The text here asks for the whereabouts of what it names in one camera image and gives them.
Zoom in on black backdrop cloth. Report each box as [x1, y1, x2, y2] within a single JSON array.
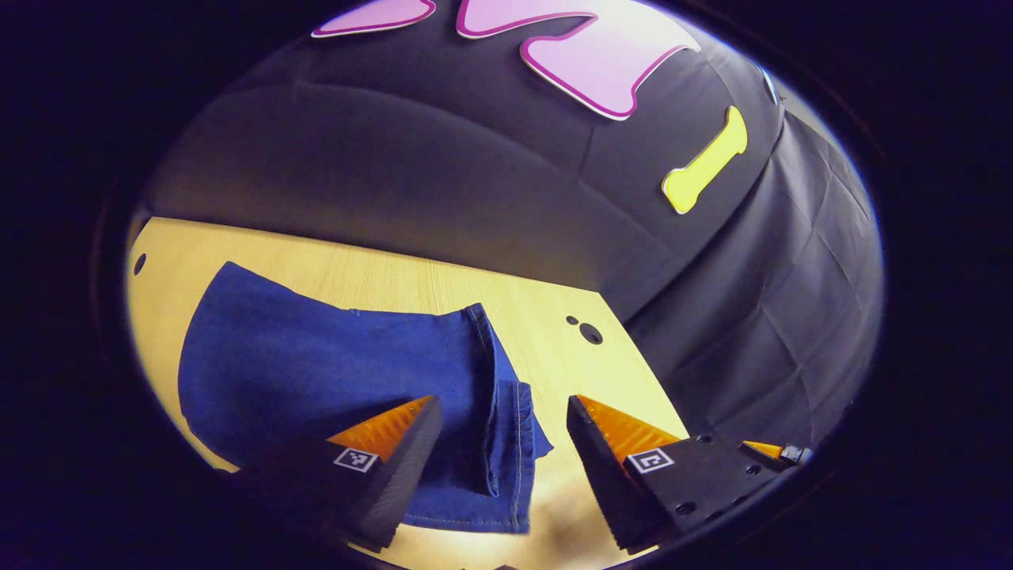
[[146, 0, 885, 454]]

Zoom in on blue denim jeans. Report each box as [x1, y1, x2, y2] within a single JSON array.
[[177, 261, 555, 535]]

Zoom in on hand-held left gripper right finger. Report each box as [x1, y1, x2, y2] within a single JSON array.
[[565, 393, 780, 555]]

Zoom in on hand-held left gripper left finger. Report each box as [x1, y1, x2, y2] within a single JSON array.
[[237, 394, 444, 553]]

